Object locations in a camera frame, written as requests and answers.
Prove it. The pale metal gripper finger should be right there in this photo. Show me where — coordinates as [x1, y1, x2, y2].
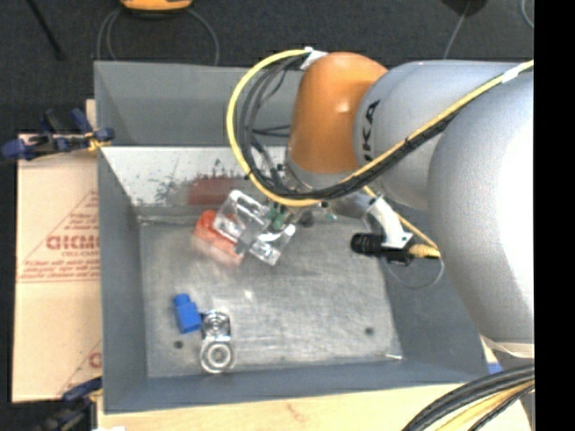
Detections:
[248, 224, 296, 268]
[212, 189, 269, 256]

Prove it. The orange-red block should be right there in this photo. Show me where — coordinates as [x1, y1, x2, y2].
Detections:
[192, 209, 244, 267]

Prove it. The grey metal bin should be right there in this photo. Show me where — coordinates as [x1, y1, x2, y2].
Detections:
[93, 59, 491, 415]

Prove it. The clear glass square piece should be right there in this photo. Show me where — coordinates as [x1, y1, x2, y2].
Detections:
[199, 310, 233, 343]

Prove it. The blue block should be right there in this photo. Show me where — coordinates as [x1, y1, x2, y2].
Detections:
[172, 293, 204, 336]

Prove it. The clear glass round piece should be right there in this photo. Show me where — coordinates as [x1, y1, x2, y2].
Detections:
[199, 339, 237, 374]

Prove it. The brown cardboard board red print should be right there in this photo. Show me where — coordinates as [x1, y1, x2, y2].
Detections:
[10, 98, 104, 404]

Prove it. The black cylinder on white bracket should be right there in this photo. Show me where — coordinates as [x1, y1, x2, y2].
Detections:
[349, 194, 415, 268]

